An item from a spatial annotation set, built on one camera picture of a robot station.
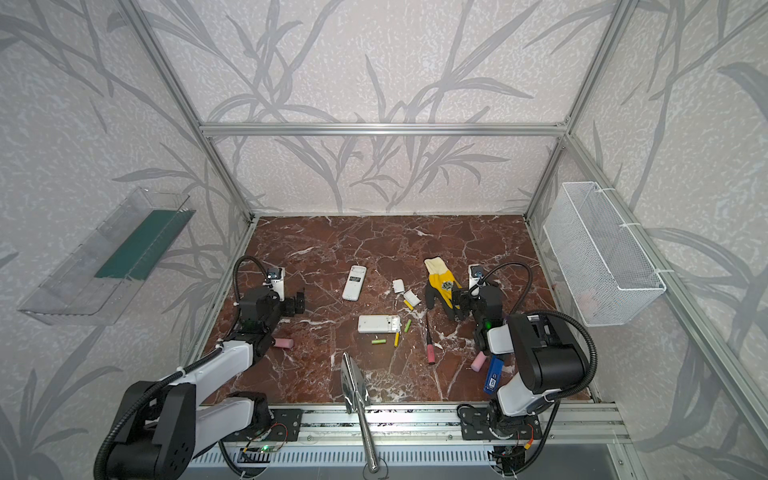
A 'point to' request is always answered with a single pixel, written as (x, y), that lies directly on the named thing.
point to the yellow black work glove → (441, 284)
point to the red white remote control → (354, 283)
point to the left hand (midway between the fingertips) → (291, 277)
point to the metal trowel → (355, 394)
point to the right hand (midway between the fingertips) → (472, 273)
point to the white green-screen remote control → (379, 324)
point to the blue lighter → (494, 375)
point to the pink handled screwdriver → (430, 346)
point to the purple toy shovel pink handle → (284, 343)
